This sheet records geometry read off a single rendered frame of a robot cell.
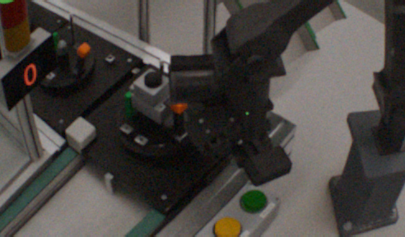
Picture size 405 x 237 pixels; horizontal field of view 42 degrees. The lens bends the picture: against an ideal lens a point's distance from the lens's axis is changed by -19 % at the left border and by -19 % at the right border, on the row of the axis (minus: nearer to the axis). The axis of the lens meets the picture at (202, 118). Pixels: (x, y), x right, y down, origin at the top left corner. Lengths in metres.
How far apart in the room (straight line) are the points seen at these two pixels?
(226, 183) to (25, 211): 0.38
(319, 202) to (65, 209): 0.48
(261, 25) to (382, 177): 0.36
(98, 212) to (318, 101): 0.54
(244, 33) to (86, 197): 0.47
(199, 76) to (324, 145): 0.50
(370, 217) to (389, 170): 0.16
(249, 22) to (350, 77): 0.67
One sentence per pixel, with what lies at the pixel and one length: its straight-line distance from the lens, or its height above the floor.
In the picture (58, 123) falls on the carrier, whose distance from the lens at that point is 1.13.
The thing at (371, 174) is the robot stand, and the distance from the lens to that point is 0.96.
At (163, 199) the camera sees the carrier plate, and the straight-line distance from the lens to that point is 1.01.
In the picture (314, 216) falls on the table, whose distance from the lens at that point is 1.14.
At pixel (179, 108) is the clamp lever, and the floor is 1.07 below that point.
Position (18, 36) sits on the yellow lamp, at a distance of 0.84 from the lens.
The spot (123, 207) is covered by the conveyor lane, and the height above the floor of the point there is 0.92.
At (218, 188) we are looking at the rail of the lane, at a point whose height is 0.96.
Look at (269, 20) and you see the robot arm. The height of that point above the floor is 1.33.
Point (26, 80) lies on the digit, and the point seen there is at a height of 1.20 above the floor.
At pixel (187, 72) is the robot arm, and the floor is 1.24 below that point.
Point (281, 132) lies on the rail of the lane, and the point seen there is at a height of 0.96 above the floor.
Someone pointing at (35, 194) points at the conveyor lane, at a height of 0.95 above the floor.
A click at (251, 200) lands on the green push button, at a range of 1.01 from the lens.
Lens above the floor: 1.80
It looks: 48 degrees down
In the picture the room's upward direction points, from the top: 1 degrees clockwise
